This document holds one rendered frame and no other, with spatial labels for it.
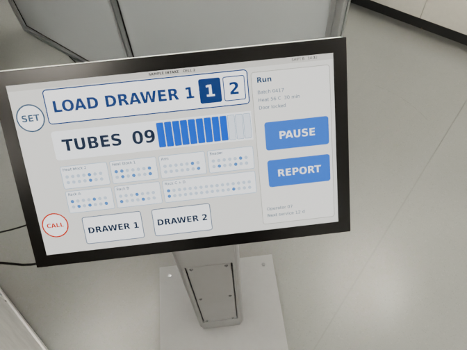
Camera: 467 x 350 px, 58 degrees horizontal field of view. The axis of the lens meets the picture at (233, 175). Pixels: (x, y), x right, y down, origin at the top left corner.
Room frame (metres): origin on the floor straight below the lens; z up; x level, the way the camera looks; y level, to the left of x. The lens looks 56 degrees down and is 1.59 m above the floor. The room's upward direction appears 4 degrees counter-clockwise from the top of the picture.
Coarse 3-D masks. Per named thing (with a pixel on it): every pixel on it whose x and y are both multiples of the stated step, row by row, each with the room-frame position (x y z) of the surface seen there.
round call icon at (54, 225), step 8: (40, 216) 0.33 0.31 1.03; (48, 216) 0.33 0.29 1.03; (56, 216) 0.33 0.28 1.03; (64, 216) 0.33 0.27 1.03; (48, 224) 0.32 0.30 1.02; (56, 224) 0.32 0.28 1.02; (64, 224) 0.32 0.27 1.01; (48, 232) 0.31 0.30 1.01; (56, 232) 0.31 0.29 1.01; (64, 232) 0.31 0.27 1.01
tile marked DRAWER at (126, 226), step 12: (96, 216) 0.33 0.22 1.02; (108, 216) 0.33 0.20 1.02; (120, 216) 0.33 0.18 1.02; (132, 216) 0.33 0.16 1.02; (84, 228) 0.31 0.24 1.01; (96, 228) 0.31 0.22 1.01; (108, 228) 0.31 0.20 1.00; (120, 228) 0.31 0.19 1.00; (132, 228) 0.31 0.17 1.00; (96, 240) 0.30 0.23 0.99; (108, 240) 0.30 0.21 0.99; (120, 240) 0.30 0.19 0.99
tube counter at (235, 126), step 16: (240, 112) 0.43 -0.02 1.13; (144, 128) 0.42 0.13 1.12; (160, 128) 0.42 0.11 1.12; (176, 128) 0.42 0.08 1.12; (192, 128) 0.42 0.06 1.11; (208, 128) 0.42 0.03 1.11; (224, 128) 0.41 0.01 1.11; (240, 128) 0.41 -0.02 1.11; (144, 144) 0.40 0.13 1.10; (160, 144) 0.40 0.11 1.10; (176, 144) 0.40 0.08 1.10; (192, 144) 0.40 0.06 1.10
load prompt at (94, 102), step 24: (216, 72) 0.47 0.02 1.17; (240, 72) 0.47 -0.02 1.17; (48, 96) 0.45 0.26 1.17; (72, 96) 0.45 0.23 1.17; (96, 96) 0.45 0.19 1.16; (120, 96) 0.45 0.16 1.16; (144, 96) 0.45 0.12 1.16; (168, 96) 0.45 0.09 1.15; (192, 96) 0.45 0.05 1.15; (216, 96) 0.45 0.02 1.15; (240, 96) 0.45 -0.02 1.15; (48, 120) 0.43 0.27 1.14; (72, 120) 0.43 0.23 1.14
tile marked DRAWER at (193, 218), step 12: (192, 204) 0.34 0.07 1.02; (204, 204) 0.34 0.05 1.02; (156, 216) 0.33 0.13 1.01; (168, 216) 0.33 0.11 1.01; (180, 216) 0.32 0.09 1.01; (192, 216) 0.32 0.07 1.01; (204, 216) 0.32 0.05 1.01; (156, 228) 0.31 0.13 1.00; (168, 228) 0.31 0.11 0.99; (180, 228) 0.31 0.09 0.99; (192, 228) 0.31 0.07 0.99; (204, 228) 0.31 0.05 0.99
